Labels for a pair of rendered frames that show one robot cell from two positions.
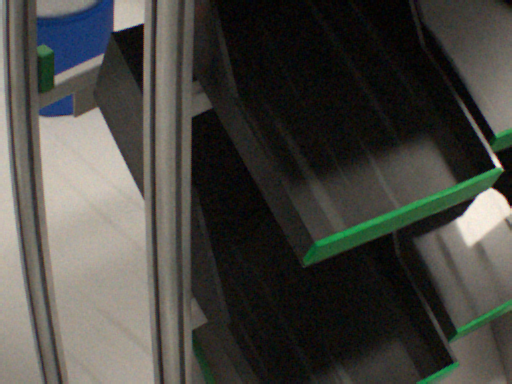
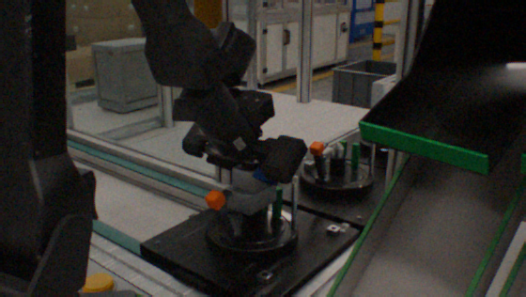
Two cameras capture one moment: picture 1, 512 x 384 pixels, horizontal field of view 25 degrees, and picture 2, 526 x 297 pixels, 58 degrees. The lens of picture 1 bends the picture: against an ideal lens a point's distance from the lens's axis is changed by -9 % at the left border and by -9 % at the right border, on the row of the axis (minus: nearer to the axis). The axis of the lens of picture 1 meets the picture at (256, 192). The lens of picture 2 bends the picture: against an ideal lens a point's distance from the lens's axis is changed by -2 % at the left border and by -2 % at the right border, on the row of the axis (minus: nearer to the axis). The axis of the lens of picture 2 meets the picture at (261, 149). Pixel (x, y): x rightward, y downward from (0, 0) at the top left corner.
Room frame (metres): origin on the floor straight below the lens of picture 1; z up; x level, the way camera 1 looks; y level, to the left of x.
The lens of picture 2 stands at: (0.29, -0.47, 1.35)
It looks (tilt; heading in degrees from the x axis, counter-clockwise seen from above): 20 degrees down; 81
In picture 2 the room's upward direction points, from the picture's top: straight up
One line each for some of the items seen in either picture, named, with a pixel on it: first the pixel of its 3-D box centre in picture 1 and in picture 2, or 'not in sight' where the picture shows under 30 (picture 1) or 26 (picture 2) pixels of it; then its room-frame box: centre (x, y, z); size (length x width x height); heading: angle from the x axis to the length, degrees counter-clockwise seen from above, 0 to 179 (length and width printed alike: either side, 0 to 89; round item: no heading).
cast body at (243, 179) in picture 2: not in sight; (256, 180); (0.39, 0.18, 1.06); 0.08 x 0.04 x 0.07; 43
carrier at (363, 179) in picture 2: not in sight; (337, 162); (0.56, 0.34, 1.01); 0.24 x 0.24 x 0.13; 43
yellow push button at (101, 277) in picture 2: not in sight; (98, 287); (0.16, 0.08, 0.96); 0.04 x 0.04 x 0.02
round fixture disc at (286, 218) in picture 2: not in sight; (252, 231); (0.38, 0.17, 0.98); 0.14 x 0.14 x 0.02
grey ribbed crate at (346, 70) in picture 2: not in sight; (396, 90); (1.45, 2.02, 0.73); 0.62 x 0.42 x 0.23; 133
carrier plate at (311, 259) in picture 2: not in sight; (252, 242); (0.38, 0.17, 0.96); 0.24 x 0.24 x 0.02; 43
